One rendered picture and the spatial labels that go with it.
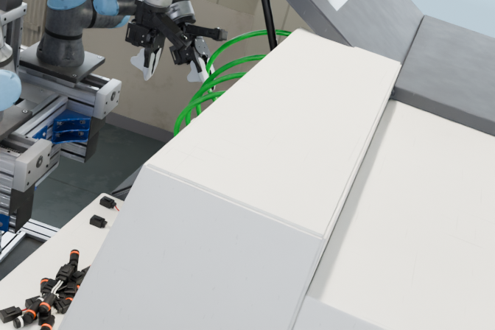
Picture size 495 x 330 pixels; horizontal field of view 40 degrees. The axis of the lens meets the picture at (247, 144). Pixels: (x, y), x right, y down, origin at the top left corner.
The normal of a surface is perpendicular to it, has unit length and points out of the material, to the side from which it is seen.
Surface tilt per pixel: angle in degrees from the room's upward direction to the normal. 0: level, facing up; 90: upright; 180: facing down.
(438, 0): 90
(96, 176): 0
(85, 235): 0
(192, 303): 90
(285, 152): 0
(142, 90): 90
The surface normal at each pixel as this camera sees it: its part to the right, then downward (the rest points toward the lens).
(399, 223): 0.25, -0.85
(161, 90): -0.22, 0.41
